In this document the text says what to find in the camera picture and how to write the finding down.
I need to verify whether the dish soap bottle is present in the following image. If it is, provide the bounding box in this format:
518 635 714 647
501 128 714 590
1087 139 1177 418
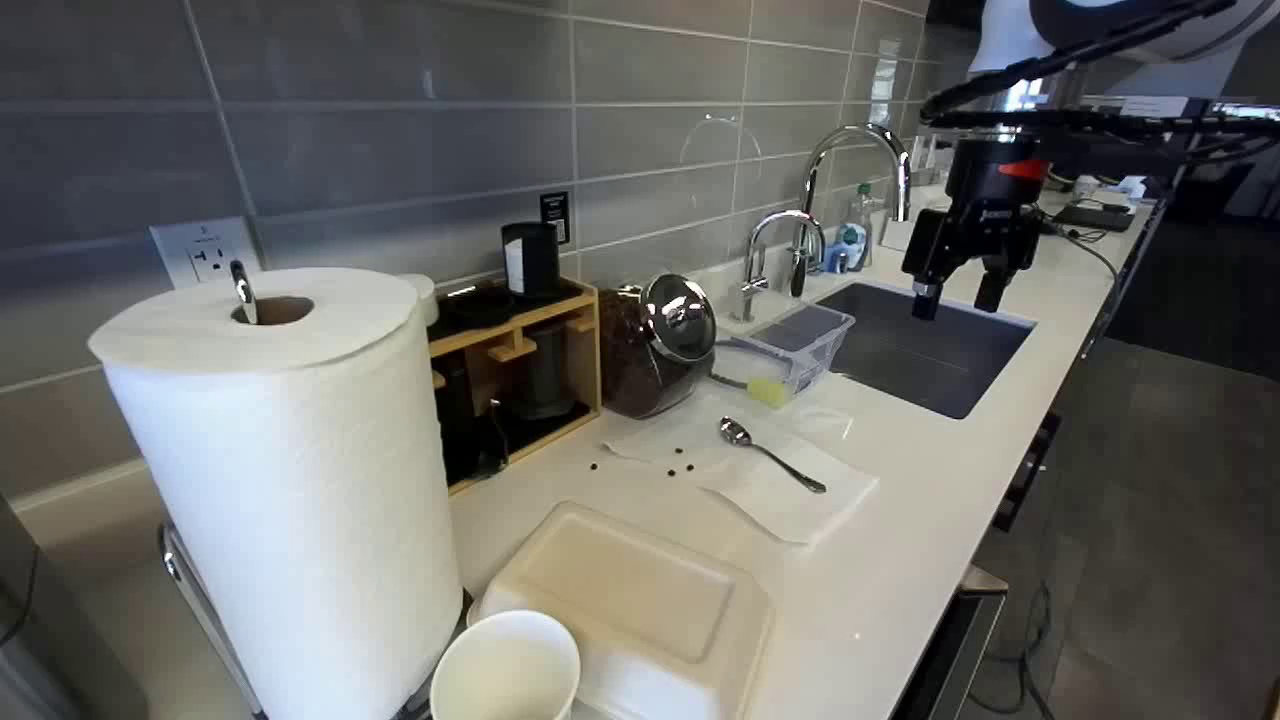
827 184 872 271

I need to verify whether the chrome kitchen faucet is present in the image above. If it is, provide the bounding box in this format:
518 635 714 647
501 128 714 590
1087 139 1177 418
801 120 912 221

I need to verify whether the white paper napkin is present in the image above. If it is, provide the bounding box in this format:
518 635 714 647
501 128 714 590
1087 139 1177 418
705 433 881 548

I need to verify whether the white paper towel roll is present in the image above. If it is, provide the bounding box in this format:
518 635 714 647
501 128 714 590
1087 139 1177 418
86 263 468 720

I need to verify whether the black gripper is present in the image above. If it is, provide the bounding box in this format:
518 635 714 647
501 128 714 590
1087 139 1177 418
906 139 1049 320

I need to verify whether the wooden organizer rack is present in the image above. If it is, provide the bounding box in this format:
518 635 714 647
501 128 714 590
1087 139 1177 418
427 279 601 484

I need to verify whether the clear plastic container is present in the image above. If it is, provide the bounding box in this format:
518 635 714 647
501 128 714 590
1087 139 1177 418
714 306 853 408

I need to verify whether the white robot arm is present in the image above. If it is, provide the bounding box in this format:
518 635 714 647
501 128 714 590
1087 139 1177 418
901 0 1280 320

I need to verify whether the dark kitchen sink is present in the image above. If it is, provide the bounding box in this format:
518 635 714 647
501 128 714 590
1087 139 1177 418
824 286 1032 420

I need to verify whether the white wall outlet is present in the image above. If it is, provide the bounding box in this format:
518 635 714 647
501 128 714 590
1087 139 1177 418
150 218 262 287

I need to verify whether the small chrome faucet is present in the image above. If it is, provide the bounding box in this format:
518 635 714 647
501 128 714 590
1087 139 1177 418
742 209 824 320

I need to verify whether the white paper cup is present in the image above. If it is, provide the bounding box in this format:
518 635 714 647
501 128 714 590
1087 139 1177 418
427 609 582 720

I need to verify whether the metal paper towel holder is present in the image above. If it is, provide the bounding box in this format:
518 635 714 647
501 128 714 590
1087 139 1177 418
156 255 472 720

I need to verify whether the black and white mug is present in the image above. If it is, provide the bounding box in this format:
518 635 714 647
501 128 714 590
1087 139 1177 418
501 221 561 296

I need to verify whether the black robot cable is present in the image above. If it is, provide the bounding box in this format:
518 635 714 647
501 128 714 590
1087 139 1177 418
915 0 1280 137

